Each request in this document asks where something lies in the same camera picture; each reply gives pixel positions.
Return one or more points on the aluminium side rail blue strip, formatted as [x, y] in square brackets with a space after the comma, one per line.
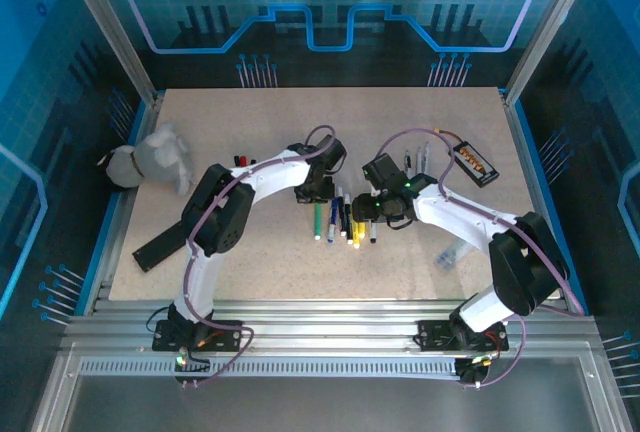
[530, 177]
[112, 262]

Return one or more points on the yellow marker pen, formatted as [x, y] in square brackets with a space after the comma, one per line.
[356, 234]

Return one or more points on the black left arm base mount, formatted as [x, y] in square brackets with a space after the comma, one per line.
[220, 337]

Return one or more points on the black marker pen white end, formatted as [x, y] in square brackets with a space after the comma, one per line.
[348, 222]

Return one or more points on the aluminium front rail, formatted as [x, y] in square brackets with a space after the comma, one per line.
[325, 324]

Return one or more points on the small black marker pen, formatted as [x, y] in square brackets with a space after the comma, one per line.
[373, 232]

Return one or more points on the aluminium frame post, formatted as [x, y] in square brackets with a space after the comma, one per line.
[550, 22]
[107, 27]

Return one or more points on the grey metal front panel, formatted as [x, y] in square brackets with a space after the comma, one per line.
[325, 407]

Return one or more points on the red marker pen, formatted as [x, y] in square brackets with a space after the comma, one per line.
[417, 158]

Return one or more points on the white marker pen black cap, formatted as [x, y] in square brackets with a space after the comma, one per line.
[407, 159]

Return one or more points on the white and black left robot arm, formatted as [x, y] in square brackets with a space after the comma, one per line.
[197, 277]

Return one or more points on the black flat rectangular plate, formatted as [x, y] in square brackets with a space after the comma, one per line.
[157, 249]

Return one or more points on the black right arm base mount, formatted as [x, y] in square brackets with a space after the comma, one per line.
[435, 337]

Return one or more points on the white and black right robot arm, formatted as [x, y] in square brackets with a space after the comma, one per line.
[460, 222]

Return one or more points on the green marker pen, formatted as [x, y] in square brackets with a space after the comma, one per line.
[317, 219]

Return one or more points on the grey plush toy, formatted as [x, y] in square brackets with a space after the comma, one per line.
[150, 157]

